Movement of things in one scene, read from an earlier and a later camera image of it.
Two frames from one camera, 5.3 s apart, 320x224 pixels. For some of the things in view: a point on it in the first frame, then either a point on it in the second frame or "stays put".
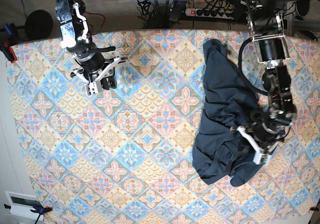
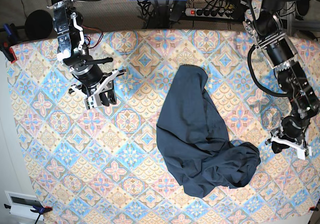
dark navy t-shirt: [219, 154] to [194, 136]
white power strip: [209, 12] stays put
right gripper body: [265, 128] to [291, 134]
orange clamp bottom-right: [313, 208] stays put
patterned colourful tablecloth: [125, 155] stays put
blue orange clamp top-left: [11, 36] stays put
